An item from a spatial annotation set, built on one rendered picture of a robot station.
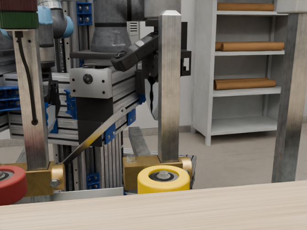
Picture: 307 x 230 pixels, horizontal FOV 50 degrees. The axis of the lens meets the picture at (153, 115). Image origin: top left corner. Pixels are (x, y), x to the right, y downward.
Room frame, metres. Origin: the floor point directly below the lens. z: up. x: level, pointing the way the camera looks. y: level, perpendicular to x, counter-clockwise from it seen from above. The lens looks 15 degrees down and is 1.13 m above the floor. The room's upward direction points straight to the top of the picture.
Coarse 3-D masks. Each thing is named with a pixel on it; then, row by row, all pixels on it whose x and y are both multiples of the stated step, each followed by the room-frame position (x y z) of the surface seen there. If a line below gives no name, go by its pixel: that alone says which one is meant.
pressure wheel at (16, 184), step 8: (0, 168) 0.49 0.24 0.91; (8, 168) 0.49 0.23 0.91; (16, 168) 0.49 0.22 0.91; (0, 176) 0.46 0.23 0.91; (8, 176) 0.47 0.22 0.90; (16, 176) 0.46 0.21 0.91; (24, 176) 0.46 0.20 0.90; (0, 184) 0.43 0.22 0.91; (8, 184) 0.43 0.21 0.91; (16, 184) 0.44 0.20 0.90; (24, 184) 0.46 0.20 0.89; (0, 192) 0.43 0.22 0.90; (8, 192) 0.43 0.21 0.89; (16, 192) 0.44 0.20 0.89; (24, 192) 0.46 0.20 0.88; (0, 200) 0.43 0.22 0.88; (8, 200) 0.43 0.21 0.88; (16, 200) 0.44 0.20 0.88
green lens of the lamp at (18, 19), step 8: (0, 16) 0.50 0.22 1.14; (8, 16) 0.50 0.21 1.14; (16, 16) 0.50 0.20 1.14; (24, 16) 0.51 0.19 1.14; (32, 16) 0.52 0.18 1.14; (0, 24) 0.51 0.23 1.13; (8, 24) 0.50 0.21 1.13; (16, 24) 0.50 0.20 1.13; (24, 24) 0.51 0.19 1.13; (32, 24) 0.52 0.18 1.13
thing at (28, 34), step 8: (16, 32) 0.52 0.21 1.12; (24, 32) 0.56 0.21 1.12; (32, 32) 0.56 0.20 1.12; (16, 40) 0.55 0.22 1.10; (24, 40) 0.56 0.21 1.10; (32, 40) 0.56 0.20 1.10; (24, 56) 0.53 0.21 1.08; (24, 64) 0.54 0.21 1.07; (32, 96) 0.55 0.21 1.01; (32, 104) 0.55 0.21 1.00; (32, 112) 0.55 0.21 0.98; (32, 120) 0.56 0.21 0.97
